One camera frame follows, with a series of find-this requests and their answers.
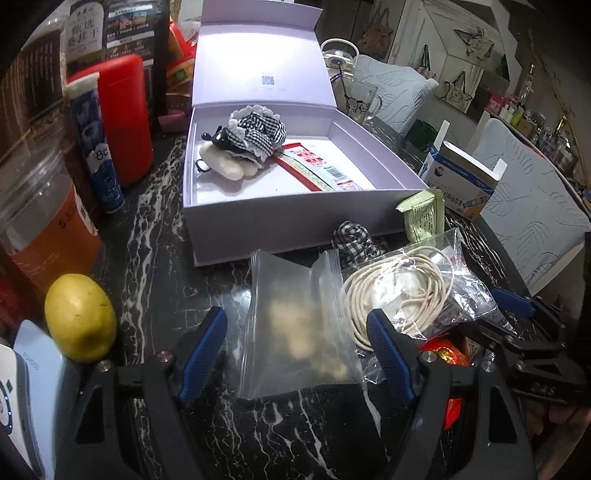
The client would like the glass mug with cartoon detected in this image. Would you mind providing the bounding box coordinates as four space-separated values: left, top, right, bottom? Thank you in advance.
341 76 384 124

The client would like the plastic cup with orange drink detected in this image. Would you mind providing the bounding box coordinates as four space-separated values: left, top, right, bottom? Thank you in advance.
0 138 103 294

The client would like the light quilted chair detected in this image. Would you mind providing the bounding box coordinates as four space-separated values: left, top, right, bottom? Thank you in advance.
472 117 586 296
353 54 439 138

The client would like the blue white medicine box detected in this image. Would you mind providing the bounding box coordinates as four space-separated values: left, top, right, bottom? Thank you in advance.
419 120 508 220

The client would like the clear zip bag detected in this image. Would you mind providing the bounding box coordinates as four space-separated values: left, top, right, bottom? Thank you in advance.
239 249 365 400

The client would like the green bag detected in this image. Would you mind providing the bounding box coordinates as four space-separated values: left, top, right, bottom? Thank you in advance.
406 119 439 151

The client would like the plastic bag with beige cable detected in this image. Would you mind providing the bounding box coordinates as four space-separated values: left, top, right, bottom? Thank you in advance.
341 227 513 384

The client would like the yellow lemon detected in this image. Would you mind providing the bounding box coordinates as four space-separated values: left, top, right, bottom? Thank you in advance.
44 273 117 362

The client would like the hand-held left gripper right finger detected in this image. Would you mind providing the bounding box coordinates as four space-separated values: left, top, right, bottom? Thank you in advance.
366 308 539 480

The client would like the white cabinet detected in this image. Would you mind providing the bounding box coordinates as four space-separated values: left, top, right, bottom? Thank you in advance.
372 0 515 121

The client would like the white labelled bottle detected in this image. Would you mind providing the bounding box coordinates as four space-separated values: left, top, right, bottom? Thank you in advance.
66 0 108 79

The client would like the pink small box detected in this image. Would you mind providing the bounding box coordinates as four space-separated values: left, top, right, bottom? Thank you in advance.
159 111 190 134

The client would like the black white checkered cloth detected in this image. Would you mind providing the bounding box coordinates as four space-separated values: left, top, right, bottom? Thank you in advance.
332 220 389 266

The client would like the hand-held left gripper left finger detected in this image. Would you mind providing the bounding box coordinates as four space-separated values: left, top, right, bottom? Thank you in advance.
55 305 229 480

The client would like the shiny red packet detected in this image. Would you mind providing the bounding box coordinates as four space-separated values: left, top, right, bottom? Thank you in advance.
416 339 472 431

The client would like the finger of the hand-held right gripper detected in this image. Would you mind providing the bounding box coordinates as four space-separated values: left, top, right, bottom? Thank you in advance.
461 318 537 366
489 288 570 329

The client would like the glass teapot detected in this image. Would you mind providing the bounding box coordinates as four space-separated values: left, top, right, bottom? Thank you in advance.
320 39 360 80

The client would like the lavender gift box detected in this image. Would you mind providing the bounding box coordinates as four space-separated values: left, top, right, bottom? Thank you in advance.
182 0 430 267

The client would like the brown tote bag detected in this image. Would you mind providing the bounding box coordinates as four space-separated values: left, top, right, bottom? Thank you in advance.
356 0 394 58

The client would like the green paper packet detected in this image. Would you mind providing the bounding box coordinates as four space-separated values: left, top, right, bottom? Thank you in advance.
394 189 445 244

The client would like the row of cosmetic bottles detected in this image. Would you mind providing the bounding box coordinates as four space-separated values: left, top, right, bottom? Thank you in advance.
485 88 591 185

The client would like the red gift bag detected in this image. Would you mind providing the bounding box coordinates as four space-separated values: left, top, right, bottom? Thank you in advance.
165 22 200 95

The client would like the blue white tube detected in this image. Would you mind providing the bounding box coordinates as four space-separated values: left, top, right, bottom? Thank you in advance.
66 72 125 214

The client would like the white blue device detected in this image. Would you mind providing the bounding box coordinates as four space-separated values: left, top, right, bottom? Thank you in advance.
0 319 81 480

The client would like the red plastic container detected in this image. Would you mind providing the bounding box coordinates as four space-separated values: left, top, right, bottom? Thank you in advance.
98 54 155 186

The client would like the black printed packaging bag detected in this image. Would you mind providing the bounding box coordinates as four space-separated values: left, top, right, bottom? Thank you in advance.
104 0 171 116

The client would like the red striped snack packet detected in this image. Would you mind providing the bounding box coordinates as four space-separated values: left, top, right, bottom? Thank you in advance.
272 142 364 193

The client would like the person's right hand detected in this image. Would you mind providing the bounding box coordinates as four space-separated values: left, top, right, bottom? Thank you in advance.
522 401 591 445

